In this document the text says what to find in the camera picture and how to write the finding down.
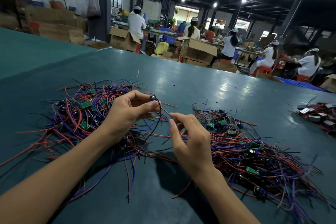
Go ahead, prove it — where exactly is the person's right forearm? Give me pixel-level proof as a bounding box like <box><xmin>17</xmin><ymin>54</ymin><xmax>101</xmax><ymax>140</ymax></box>
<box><xmin>195</xmin><ymin>166</ymin><xmax>261</xmax><ymax>224</ymax></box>

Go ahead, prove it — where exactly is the small wired electronic component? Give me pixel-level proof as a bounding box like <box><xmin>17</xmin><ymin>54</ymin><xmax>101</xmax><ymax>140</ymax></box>
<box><xmin>144</xmin><ymin>95</ymin><xmax>174</xmax><ymax>141</ymax></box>

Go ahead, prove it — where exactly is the person's right hand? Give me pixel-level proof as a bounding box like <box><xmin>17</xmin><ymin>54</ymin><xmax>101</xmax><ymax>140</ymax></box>
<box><xmin>169</xmin><ymin>113</ymin><xmax>218</xmax><ymax>180</ymax></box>

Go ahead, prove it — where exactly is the tangled pile of wired boards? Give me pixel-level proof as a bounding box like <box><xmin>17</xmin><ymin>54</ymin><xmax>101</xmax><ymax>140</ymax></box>
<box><xmin>0</xmin><ymin>70</ymin><xmax>179</xmax><ymax>204</ymax></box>

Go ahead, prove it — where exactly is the person's left forearm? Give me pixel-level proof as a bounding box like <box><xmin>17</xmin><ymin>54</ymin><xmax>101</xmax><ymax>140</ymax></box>
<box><xmin>0</xmin><ymin>124</ymin><xmax>116</xmax><ymax>224</ymax></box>

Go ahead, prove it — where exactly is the dark steel pillar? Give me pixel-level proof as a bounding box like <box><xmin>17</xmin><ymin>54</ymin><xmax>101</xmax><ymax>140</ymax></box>
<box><xmin>88</xmin><ymin>0</ymin><xmax>112</xmax><ymax>43</ymax></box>

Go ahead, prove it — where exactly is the blue tarp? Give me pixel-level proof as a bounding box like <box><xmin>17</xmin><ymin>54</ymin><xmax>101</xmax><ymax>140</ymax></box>
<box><xmin>275</xmin><ymin>76</ymin><xmax>334</xmax><ymax>93</ymax></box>

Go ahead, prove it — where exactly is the stack of flat cardboard boxes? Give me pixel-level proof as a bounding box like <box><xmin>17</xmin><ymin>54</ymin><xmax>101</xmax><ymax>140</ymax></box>
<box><xmin>26</xmin><ymin>4</ymin><xmax>89</xmax><ymax>46</ymax></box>

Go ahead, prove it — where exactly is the pile of grey boxed components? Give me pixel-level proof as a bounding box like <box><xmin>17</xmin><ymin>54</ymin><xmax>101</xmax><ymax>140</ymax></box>
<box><xmin>289</xmin><ymin>96</ymin><xmax>336</xmax><ymax>135</ymax></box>

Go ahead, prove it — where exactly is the long workbench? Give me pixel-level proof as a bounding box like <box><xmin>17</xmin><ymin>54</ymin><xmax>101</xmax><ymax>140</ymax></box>
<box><xmin>111</xmin><ymin>20</ymin><xmax>264</xmax><ymax>56</ymax></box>

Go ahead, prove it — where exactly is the person's left hand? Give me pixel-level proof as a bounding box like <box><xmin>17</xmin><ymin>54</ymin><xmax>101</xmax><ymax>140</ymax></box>
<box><xmin>104</xmin><ymin>90</ymin><xmax>162</xmax><ymax>145</ymax></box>

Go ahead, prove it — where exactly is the large heap of wired boards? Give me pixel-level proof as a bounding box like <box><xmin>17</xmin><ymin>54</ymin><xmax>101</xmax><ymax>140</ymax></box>
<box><xmin>172</xmin><ymin>100</ymin><xmax>336</xmax><ymax>224</ymax></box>

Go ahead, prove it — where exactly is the large open cardboard box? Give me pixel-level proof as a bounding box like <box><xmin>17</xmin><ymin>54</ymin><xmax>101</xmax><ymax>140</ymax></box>
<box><xmin>177</xmin><ymin>36</ymin><xmax>218</xmax><ymax>66</ymax></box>

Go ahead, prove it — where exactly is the red plastic stool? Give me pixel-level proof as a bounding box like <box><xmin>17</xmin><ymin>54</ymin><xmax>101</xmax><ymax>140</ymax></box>
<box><xmin>252</xmin><ymin>65</ymin><xmax>273</xmax><ymax>77</ymax></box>
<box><xmin>292</xmin><ymin>74</ymin><xmax>311</xmax><ymax>83</ymax></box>

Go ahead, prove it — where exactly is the yellow bag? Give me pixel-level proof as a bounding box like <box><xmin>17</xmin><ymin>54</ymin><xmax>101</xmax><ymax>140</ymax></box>
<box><xmin>154</xmin><ymin>42</ymin><xmax>170</xmax><ymax>56</ymax></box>

